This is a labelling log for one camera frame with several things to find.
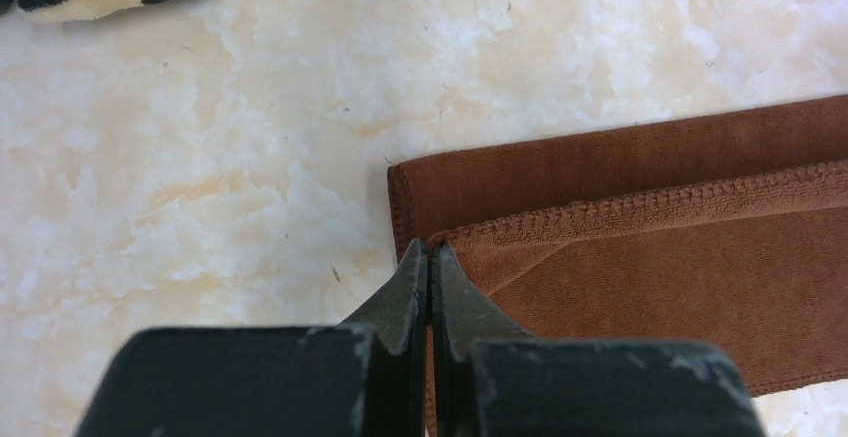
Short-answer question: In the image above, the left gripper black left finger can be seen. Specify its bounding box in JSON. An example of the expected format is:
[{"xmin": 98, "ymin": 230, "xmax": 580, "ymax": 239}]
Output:
[{"xmin": 76, "ymin": 241, "xmax": 428, "ymax": 436}]

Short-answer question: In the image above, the brown towel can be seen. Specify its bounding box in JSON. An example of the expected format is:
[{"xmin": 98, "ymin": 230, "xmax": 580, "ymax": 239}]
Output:
[{"xmin": 387, "ymin": 95, "xmax": 847, "ymax": 396}]

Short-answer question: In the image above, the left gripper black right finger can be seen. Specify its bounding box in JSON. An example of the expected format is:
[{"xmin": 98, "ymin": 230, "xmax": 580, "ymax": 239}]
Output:
[{"xmin": 430, "ymin": 244, "xmax": 764, "ymax": 436}]

